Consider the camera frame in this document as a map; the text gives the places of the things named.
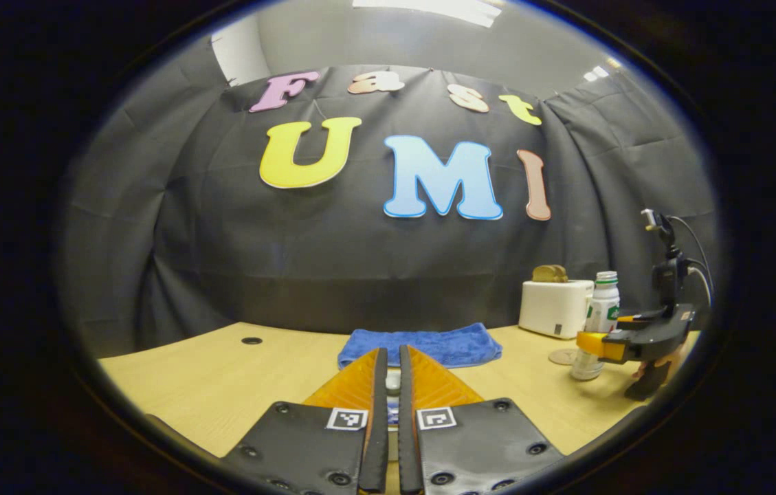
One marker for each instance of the white toaster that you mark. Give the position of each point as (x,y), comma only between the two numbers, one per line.
(552,308)

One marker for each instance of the blue towel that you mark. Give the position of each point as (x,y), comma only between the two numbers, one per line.
(456,347)

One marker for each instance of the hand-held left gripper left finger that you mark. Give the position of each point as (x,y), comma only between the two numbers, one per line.
(375,447)

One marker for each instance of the round wooden coaster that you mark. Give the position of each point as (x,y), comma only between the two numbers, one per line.
(561,357)

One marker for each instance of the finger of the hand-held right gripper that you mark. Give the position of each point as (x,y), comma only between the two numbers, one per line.
(635,319)
(597,346)

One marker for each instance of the black backdrop cloth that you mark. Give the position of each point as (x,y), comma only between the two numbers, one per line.
(291,261)

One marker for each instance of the white water bottle green label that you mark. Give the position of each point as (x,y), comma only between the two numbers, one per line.
(602,306)

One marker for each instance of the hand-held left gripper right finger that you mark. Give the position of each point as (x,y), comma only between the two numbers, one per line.
(409,447)

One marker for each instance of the brown bread slice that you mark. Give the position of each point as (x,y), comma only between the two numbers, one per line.
(542,273)
(558,273)

